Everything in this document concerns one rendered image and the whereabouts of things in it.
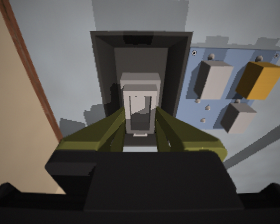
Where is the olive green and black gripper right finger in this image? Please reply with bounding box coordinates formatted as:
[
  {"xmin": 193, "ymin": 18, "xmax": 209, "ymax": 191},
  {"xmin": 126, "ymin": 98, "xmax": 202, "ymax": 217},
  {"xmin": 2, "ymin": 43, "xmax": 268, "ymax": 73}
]
[{"xmin": 154, "ymin": 106, "xmax": 228, "ymax": 162}]

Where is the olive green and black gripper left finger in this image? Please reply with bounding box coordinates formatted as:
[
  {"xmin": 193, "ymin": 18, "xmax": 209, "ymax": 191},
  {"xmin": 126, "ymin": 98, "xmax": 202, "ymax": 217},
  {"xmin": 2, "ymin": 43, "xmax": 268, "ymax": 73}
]
[{"xmin": 54, "ymin": 106, "xmax": 126, "ymax": 152}]

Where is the yellow brass block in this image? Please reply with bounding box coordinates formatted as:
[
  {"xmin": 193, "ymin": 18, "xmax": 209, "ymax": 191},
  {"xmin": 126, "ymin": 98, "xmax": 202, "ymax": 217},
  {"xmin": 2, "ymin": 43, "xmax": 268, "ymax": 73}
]
[{"xmin": 235, "ymin": 61, "xmax": 280, "ymax": 100}]

